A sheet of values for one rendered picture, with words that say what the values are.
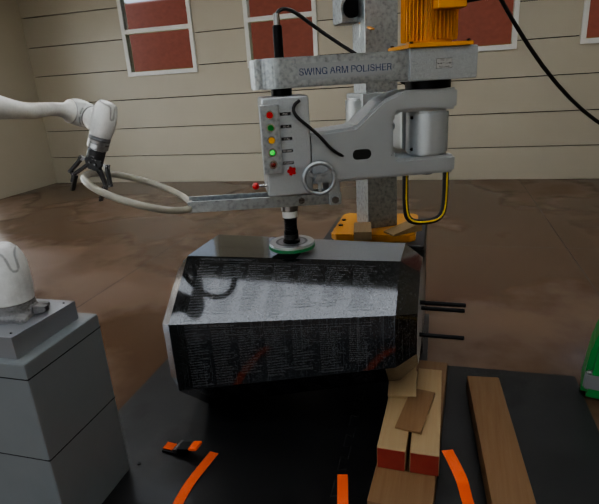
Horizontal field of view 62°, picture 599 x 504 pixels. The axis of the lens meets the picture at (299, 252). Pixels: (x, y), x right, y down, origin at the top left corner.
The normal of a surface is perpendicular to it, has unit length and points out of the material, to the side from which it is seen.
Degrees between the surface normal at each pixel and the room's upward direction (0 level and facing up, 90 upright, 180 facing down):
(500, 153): 90
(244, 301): 45
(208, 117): 90
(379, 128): 90
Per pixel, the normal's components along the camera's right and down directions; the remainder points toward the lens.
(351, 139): 0.15, 0.31
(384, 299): -0.21, -0.44
